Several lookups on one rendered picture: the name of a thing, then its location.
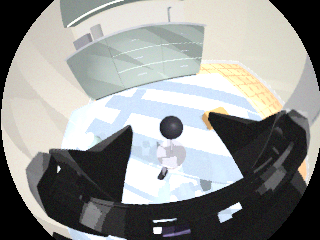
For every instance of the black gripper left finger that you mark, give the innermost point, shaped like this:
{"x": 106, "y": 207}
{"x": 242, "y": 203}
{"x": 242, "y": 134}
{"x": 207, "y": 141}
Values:
{"x": 104, "y": 164}

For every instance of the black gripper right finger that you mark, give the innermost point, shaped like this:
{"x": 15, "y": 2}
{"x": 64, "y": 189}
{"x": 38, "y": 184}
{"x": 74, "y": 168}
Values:
{"x": 245, "y": 139}

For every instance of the glass coffee press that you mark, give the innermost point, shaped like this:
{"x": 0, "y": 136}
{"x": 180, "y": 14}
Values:
{"x": 171, "y": 153}

